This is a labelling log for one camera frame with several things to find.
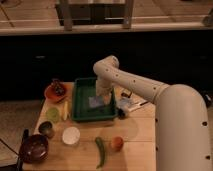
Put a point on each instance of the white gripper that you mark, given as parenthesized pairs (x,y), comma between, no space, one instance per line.
(103,88)

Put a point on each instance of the blue grey sponge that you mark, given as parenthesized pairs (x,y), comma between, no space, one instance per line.
(96,101)

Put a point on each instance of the green plastic tray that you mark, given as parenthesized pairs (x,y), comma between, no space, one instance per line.
(82,110)

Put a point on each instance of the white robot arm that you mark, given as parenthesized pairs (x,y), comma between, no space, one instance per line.
(181,119)

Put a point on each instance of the dark brown toy on plate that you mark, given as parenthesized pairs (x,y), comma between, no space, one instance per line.
(57,87)

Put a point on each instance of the pale yellow stick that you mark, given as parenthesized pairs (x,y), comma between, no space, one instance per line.
(65,111)

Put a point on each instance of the green chili pepper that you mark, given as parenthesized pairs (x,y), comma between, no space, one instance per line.
(100,144)

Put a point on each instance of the orange plate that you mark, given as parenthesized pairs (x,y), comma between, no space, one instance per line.
(52,97)

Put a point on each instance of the orange fruit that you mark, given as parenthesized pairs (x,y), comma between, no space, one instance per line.
(117,143)

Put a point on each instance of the light green small plate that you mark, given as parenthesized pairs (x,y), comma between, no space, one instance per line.
(52,114)

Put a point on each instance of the white bowl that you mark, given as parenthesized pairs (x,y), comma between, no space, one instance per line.
(71,136)

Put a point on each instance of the small metal cup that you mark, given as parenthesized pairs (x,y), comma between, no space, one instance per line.
(46,129)

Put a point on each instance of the dark red bowl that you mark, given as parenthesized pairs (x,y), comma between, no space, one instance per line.
(34,149)

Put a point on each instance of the dark object on floor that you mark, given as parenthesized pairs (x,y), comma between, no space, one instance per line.
(207,99)

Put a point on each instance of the wooden shelf frame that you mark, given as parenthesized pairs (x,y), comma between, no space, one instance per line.
(93,14)

